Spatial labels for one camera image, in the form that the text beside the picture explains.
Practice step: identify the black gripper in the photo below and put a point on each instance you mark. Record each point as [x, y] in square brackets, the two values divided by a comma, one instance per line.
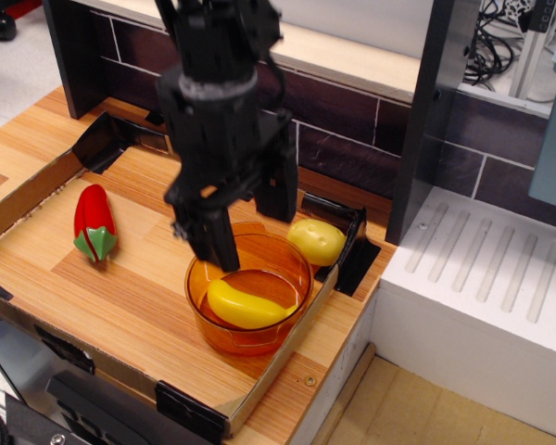
[229, 149]

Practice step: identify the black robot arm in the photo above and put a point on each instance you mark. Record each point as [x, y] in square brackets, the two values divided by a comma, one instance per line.
[221, 41]

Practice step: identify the orange transparent plastic pot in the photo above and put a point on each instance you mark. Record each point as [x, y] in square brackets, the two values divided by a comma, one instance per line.
[271, 267]

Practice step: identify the cardboard fence with black tape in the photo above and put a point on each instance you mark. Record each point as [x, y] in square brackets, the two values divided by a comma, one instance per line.
[127, 319]

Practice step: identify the yellow toy potato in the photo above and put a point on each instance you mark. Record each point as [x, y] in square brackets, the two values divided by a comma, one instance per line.
[320, 242]

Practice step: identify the red toy chili pepper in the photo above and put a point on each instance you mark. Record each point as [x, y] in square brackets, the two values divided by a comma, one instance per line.
[95, 233]

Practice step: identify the brass screw in table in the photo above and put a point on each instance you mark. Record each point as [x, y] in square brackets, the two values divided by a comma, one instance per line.
[310, 381]

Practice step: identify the dark grey vertical panel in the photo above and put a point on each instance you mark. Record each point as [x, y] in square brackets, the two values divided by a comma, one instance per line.
[447, 45]

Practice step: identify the white toy sink drainboard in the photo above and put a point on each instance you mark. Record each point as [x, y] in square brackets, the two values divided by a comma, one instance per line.
[468, 301]

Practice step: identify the black equipment at bottom left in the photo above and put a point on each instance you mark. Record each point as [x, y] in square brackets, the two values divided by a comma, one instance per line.
[87, 405]

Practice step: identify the black chair caster wheel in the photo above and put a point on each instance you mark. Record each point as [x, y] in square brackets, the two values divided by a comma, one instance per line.
[8, 27]

